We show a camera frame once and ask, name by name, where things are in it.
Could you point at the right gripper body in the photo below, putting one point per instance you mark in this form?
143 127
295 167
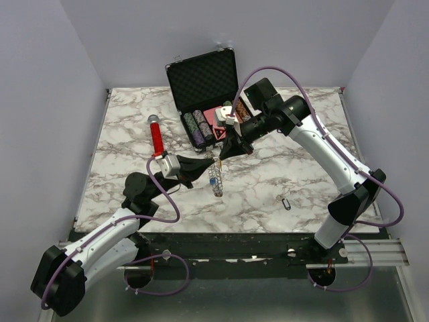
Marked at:
237 139

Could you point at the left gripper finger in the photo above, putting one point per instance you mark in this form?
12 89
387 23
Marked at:
194 163
197 174

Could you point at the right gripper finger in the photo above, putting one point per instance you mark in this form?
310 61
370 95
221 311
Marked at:
230 140
229 151

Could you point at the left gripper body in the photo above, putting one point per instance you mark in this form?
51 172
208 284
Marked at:
188 184

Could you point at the metal disc with keyrings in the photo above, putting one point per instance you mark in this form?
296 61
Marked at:
214 172

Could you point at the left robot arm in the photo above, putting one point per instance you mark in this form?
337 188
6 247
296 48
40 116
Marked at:
64 274

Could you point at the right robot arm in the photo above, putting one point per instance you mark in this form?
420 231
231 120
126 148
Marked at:
357 184

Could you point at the all in triangle button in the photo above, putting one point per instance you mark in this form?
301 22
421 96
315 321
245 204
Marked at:
219 134

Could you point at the red microphone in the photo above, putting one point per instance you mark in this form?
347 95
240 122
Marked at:
154 124

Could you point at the pink playing cards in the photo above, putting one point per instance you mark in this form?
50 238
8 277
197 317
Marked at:
209 115

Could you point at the black poker chip case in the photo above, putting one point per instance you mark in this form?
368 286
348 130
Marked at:
202 83

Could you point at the key with black tag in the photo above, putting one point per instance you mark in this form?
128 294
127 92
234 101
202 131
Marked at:
284 201

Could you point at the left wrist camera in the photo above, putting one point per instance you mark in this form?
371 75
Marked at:
169 164

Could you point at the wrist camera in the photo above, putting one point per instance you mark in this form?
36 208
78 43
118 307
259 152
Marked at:
223 118
169 164

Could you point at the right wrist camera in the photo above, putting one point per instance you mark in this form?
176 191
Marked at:
223 118

